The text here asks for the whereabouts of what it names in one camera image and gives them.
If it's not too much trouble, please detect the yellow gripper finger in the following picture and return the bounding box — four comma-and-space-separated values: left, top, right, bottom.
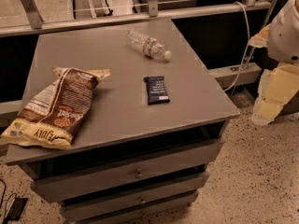
251, 63, 299, 126
249, 25, 270, 48

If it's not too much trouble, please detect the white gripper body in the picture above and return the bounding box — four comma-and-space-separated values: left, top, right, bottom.
267, 0, 299, 63

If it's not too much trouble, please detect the clear plastic water bottle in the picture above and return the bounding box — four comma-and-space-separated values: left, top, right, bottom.
127, 30, 172, 62

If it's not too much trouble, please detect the brown chip bag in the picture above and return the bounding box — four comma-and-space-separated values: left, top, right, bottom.
1, 67, 110, 149

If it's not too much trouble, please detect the dark blue snack bar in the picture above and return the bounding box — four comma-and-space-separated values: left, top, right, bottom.
144, 76, 170, 105

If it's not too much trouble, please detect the grey drawer cabinet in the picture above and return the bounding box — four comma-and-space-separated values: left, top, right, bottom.
6, 21, 238, 224

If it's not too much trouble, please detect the black device on floor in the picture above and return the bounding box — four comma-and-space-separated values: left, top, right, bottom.
4, 198, 28, 221

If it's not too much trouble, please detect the white cable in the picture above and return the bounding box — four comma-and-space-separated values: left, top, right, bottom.
222, 1, 252, 92

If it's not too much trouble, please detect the grey metal shelf rail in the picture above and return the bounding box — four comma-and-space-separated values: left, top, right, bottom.
0, 0, 277, 37

